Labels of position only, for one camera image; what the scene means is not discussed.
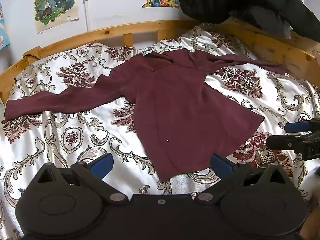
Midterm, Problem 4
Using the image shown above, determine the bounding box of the white wall pipe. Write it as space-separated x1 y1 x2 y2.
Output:
83 0 91 32

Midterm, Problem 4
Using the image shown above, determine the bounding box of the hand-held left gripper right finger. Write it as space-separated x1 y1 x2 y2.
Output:
195 153 288 203

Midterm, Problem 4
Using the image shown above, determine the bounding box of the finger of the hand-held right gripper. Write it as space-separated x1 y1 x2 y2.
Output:
284 118 320 133
266 133 320 160

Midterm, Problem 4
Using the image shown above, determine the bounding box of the floral satin bedspread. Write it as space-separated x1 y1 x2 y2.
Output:
0 24 320 240

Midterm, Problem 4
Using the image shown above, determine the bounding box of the maroon long-sleeve shirt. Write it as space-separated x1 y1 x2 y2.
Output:
4 50 288 183

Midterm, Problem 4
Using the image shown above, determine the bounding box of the cartoon figure wall poster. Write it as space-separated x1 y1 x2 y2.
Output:
34 0 79 33

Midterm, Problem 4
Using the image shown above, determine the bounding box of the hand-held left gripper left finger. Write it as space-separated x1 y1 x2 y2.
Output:
37 152 129 204

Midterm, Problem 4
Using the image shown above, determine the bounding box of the blue-edged wall poster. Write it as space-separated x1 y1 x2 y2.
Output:
0 2 10 50

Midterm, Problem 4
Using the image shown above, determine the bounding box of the wooden bed frame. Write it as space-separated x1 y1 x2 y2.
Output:
0 19 320 105

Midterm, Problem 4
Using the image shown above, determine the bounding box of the black cable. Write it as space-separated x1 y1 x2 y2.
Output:
22 51 41 61

